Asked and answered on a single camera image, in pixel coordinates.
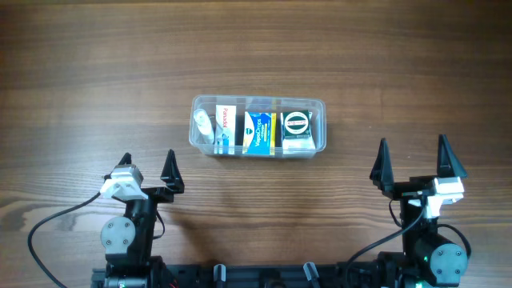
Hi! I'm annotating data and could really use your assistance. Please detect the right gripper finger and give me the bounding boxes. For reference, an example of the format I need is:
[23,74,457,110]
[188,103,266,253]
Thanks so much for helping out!
[370,138,394,196]
[437,134,467,178]

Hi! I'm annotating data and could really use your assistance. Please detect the white spray bottle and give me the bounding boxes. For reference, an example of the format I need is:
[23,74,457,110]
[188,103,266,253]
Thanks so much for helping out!
[193,109,215,145]

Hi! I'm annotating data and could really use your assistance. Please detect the white Panadol box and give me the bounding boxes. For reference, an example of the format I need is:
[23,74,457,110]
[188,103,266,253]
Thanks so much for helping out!
[214,105,237,154]

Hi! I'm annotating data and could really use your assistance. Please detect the white pouch packet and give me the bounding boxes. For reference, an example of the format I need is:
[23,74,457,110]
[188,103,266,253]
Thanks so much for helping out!
[282,129,315,154]

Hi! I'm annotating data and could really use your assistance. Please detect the green round-label box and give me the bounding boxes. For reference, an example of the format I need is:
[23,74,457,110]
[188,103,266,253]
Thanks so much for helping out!
[281,110,312,139]

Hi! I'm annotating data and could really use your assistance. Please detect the blue VapoDrops box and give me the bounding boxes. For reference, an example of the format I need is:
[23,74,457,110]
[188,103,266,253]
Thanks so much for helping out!
[242,111,277,156]

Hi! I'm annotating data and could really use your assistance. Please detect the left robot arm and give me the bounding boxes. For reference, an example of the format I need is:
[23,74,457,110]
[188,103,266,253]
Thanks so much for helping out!
[90,150,185,288]

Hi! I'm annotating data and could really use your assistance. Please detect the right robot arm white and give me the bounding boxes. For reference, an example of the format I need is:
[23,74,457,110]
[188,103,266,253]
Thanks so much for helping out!
[370,134,471,287]

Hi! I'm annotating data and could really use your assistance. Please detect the clear plastic container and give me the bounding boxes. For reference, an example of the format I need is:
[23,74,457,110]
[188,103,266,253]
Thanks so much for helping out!
[189,95,327,158]

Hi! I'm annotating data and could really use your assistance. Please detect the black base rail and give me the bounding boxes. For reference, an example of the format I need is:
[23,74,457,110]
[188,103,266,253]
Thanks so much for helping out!
[90,261,446,288]

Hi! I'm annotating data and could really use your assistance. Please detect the left camera cable black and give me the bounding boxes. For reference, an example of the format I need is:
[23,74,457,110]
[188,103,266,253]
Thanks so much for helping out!
[26,191,102,288]

